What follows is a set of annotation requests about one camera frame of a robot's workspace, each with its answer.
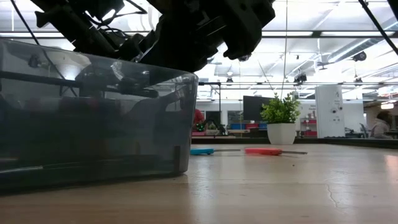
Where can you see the background black robot arm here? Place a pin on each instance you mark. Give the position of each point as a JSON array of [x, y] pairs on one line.
[[214, 126]]

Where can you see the person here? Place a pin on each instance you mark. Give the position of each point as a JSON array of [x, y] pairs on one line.
[[382, 124], [198, 117]]

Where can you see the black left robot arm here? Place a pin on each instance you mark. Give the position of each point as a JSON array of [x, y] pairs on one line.
[[77, 28]]

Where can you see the smoke grey plastic bin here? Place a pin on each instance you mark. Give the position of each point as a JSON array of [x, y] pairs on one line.
[[93, 140]]

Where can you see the blue storage box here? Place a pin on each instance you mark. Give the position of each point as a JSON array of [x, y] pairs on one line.
[[237, 126]]

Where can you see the red storage box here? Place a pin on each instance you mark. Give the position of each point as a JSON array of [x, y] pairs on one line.
[[252, 126]]

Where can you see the green plant in white pot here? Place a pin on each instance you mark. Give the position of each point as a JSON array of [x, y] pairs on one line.
[[281, 133]]

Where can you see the black table frame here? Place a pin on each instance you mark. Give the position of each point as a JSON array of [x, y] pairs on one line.
[[236, 140]]

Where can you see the black ceiling spotlight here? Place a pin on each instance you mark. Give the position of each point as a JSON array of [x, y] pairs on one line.
[[359, 56], [300, 78]]

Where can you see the lit wall lamp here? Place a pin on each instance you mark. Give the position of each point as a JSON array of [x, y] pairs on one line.
[[387, 106]]

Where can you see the shelf with red boxes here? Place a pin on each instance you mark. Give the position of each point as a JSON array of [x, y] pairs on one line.
[[308, 126]]

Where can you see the white pillar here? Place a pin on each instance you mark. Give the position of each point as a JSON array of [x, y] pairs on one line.
[[329, 105]]

